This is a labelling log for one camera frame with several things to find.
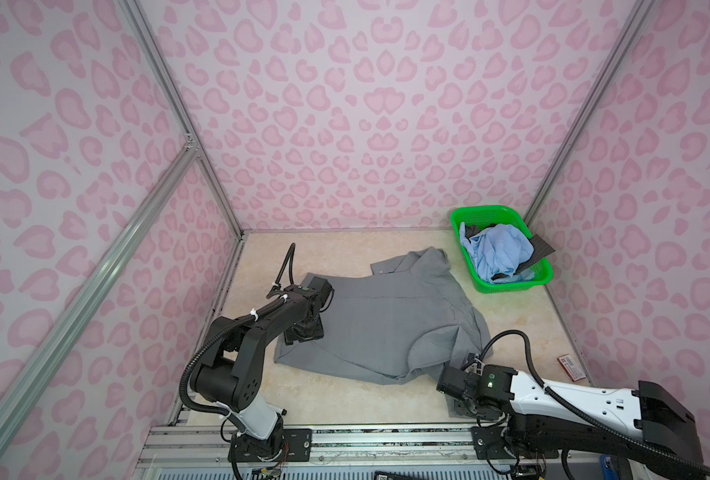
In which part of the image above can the grey long sleeve shirt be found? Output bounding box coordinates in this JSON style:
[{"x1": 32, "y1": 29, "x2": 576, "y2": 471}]
[{"x1": 274, "y1": 247, "x2": 491, "y2": 385}]

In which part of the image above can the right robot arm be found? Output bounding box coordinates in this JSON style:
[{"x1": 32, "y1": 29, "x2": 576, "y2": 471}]
[{"x1": 437, "y1": 364, "x2": 710, "y2": 479}]

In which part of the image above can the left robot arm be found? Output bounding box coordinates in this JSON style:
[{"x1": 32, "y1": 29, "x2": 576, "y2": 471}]
[{"x1": 178, "y1": 276, "x2": 334, "y2": 462}]

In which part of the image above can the red white label card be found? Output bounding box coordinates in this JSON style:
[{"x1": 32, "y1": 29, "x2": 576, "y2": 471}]
[{"x1": 557, "y1": 354, "x2": 587, "y2": 382}]

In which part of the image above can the blue tool at edge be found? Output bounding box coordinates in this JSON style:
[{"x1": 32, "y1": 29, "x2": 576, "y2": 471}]
[{"x1": 600, "y1": 455, "x2": 620, "y2": 480}]

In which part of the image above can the light blue shirt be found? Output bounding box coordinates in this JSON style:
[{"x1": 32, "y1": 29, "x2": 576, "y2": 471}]
[{"x1": 459, "y1": 222, "x2": 536, "y2": 283}]

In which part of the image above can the black shirt in basket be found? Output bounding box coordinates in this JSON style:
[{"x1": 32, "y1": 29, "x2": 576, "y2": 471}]
[{"x1": 462, "y1": 223, "x2": 557, "y2": 282}]

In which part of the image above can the green plastic basket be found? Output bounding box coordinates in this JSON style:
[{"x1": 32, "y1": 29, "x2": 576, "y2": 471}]
[{"x1": 451, "y1": 205, "x2": 555, "y2": 294}]

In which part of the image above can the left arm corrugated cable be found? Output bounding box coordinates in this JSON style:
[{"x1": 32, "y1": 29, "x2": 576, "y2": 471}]
[{"x1": 178, "y1": 242, "x2": 297, "y2": 415}]

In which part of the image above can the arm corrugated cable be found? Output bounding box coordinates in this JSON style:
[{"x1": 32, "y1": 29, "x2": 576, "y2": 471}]
[
  {"x1": 477, "y1": 329, "x2": 710, "y2": 480},
  {"x1": 178, "y1": 242, "x2": 297, "y2": 415}
]

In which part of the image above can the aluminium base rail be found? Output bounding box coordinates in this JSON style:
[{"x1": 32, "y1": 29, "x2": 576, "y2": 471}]
[{"x1": 134, "y1": 409, "x2": 619, "y2": 479}]

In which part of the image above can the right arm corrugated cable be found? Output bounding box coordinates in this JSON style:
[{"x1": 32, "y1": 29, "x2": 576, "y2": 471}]
[{"x1": 477, "y1": 329, "x2": 710, "y2": 480}]

